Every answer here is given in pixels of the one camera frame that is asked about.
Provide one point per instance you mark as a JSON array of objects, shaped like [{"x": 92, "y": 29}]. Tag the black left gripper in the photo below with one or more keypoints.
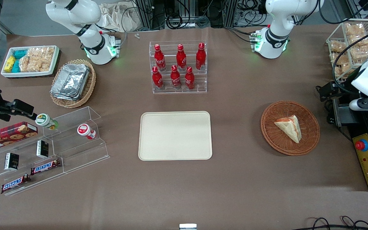
[{"x": 340, "y": 90}]

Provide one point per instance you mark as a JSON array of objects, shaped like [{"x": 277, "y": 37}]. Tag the white rectangular snack tray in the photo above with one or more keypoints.
[{"x": 6, "y": 51}]

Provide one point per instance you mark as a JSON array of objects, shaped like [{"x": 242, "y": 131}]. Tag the stack of foil trays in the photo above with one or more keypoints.
[{"x": 70, "y": 81}]

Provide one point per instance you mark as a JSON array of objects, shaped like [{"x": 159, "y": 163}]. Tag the snickers bar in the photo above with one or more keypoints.
[
  {"x": 15, "y": 183},
  {"x": 45, "y": 166}
]

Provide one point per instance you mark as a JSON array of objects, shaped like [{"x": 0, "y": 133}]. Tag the teal snack box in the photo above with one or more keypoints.
[
  {"x": 16, "y": 66},
  {"x": 20, "y": 54}
]

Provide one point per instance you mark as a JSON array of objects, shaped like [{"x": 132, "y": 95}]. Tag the red tartan cookie box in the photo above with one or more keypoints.
[{"x": 8, "y": 136}]

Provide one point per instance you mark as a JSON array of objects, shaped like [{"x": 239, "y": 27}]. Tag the round brown wicker basket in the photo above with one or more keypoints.
[{"x": 275, "y": 137}]

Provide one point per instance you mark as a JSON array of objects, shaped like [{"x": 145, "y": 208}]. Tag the red emergency stop button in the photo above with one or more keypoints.
[{"x": 361, "y": 145}]

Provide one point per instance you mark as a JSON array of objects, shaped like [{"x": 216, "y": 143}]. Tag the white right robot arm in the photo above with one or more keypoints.
[{"x": 91, "y": 41}]

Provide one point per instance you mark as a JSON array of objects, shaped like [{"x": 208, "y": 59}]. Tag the small black box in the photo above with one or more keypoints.
[
  {"x": 42, "y": 149},
  {"x": 11, "y": 161}
]

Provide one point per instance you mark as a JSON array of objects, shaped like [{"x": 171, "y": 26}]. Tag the oval light wicker basket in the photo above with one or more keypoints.
[{"x": 91, "y": 83}]

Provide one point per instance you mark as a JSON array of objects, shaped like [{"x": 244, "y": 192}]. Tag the yellow snack box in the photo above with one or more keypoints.
[{"x": 10, "y": 64}]

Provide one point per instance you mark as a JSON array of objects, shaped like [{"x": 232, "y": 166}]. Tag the clear acrylic bottle rack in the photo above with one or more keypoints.
[{"x": 200, "y": 81}]

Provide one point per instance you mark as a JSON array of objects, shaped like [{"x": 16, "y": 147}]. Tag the aluminium frame post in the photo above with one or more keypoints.
[
  {"x": 144, "y": 14},
  {"x": 230, "y": 12}
]

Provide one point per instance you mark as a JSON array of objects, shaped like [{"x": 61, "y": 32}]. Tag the clear acrylic tiered shelf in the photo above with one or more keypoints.
[{"x": 75, "y": 153}]

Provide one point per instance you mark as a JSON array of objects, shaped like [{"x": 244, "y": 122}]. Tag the red cola bottle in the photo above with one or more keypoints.
[
  {"x": 175, "y": 78},
  {"x": 157, "y": 80},
  {"x": 181, "y": 59},
  {"x": 159, "y": 59},
  {"x": 189, "y": 80},
  {"x": 201, "y": 57}
]

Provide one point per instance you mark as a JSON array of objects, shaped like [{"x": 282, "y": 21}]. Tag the clear rice cracker pack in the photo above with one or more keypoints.
[
  {"x": 361, "y": 41},
  {"x": 361, "y": 52},
  {"x": 24, "y": 64},
  {"x": 34, "y": 53},
  {"x": 40, "y": 65},
  {"x": 337, "y": 46},
  {"x": 356, "y": 29},
  {"x": 342, "y": 68},
  {"x": 48, "y": 53}
]

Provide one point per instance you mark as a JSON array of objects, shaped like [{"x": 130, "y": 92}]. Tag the small metal clip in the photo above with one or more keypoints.
[{"x": 137, "y": 36}]

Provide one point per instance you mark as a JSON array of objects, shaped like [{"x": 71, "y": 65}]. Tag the red lid drink bottle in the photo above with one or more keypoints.
[{"x": 85, "y": 130}]

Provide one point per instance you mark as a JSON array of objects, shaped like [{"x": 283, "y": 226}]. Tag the beige plastic tray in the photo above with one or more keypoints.
[{"x": 175, "y": 135}]

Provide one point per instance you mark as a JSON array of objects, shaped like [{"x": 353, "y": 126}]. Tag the triangle sandwich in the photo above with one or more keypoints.
[{"x": 291, "y": 127}]

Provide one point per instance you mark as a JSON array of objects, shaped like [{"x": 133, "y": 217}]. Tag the beige cloth bag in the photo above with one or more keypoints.
[{"x": 117, "y": 17}]

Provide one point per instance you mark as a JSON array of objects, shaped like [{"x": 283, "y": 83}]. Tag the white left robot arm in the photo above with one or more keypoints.
[{"x": 276, "y": 35}]

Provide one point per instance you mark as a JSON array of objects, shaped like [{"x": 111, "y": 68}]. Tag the green lid drink bottle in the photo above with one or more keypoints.
[{"x": 45, "y": 120}]

